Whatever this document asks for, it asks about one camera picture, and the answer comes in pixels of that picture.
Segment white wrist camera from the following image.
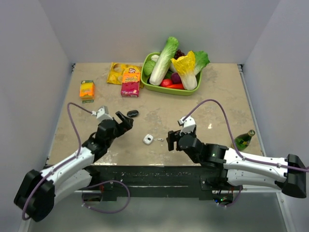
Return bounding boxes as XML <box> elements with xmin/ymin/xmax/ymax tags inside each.
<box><xmin>91</xmin><ymin>105</ymin><xmax>113</xmax><ymax>121</ymax></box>
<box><xmin>178</xmin><ymin>116</ymin><xmax>196</xmax><ymax>134</ymax></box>

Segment purple toy onion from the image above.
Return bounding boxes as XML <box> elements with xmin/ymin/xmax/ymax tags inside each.
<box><xmin>170</xmin><ymin>72</ymin><xmax>182</xmax><ymax>84</ymax></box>

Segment green napa cabbage toy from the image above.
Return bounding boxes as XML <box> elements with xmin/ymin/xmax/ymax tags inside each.
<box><xmin>149</xmin><ymin>37</ymin><xmax>179</xmax><ymax>86</ymax></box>

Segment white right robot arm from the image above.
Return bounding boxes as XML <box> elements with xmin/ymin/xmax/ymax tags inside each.
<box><xmin>166</xmin><ymin>117</ymin><xmax>307</xmax><ymax>199</ymax></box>

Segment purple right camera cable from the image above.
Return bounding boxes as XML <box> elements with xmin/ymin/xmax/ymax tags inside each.
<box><xmin>182</xmin><ymin>99</ymin><xmax>309</xmax><ymax>173</ymax></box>

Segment green lettuce leaf toy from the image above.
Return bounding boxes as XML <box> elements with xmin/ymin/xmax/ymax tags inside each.
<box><xmin>194</xmin><ymin>51</ymin><xmax>210</xmax><ymax>75</ymax></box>

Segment white toy garlic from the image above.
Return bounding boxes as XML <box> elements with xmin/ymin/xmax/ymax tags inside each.
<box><xmin>151</xmin><ymin>55</ymin><xmax>159</xmax><ymax>62</ymax></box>

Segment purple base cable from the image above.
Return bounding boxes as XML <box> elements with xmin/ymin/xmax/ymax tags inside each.
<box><xmin>81</xmin><ymin>180</ymin><xmax>131</xmax><ymax>215</ymax></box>

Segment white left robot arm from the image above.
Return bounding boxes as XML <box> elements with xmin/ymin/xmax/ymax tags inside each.
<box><xmin>14</xmin><ymin>111</ymin><xmax>134</xmax><ymax>222</ymax></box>

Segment yellow chips bag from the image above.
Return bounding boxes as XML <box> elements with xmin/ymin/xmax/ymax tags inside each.
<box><xmin>106</xmin><ymin>62</ymin><xmax>142</xmax><ymax>85</ymax></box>

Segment red snack box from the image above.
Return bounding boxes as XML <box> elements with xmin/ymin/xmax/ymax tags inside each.
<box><xmin>120</xmin><ymin>72</ymin><xmax>140</xmax><ymax>97</ymax></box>

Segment green plastic tray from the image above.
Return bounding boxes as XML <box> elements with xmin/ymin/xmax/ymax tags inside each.
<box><xmin>140</xmin><ymin>52</ymin><xmax>203</xmax><ymax>96</ymax></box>

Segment dark toy grapes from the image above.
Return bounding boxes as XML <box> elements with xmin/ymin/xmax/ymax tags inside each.
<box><xmin>174</xmin><ymin>49</ymin><xmax>185</xmax><ymax>59</ymax></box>

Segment white earbud charging case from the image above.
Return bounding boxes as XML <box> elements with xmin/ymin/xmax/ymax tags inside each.
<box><xmin>143</xmin><ymin>134</ymin><xmax>154</xmax><ymax>145</ymax></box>

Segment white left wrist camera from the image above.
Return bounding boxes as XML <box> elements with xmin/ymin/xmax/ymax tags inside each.
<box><xmin>91</xmin><ymin>105</ymin><xmax>113</xmax><ymax>121</ymax></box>

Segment orange toy carrot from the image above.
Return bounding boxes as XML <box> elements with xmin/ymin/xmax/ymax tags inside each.
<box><xmin>167</xmin><ymin>84</ymin><xmax>184</xmax><ymax>90</ymax></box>

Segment green round toy vegetable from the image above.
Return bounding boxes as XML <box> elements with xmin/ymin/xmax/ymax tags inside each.
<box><xmin>143</xmin><ymin>60</ymin><xmax>156</xmax><ymax>76</ymax></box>

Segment green glass bottle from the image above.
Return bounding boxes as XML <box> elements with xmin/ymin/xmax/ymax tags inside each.
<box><xmin>232</xmin><ymin>130</ymin><xmax>255</xmax><ymax>151</ymax></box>

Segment yellow napa cabbage toy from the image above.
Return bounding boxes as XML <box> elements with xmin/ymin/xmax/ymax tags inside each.
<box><xmin>171</xmin><ymin>51</ymin><xmax>197</xmax><ymax>90</ymax></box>

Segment purple camera cable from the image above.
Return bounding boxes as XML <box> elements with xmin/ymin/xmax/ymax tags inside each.
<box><xmin>182</xmin><ymin>99</ymin><xmax>309</xmax><ymax>173</ymax></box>
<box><xmin>21</xmin><ymin>102</ymin><xmax>97</xmax><ymax>221</ymax></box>

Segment black base frame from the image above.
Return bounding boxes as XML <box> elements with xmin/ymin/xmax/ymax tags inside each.
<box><xmin>78</xmin><ymin>165</ymin><xmax>239</xmax><ymax>201</ymax></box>

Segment red toy tomato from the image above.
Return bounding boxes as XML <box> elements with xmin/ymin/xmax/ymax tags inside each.
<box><xmin>160</xmin><ymin>79</ymin><xmax>173</xmax><ymax>87</ymax></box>

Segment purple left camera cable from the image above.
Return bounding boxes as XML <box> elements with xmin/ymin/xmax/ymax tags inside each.
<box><xmin>21</xmin><ymin>102</ymin><xmax>97</xmax><ymax>221</ymax></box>

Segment orange sponge pack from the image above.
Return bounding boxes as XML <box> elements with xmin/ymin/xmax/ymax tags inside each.
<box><xmin>79</xmin><ymin>80</ymin><xmax>95</xmax><ymax>102</ymax></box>

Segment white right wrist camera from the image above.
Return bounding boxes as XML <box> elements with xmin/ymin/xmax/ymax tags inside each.
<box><xmin>178</xmin><ymin>116</ymin><xmax>196</xmax><ymax>134</ymax></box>

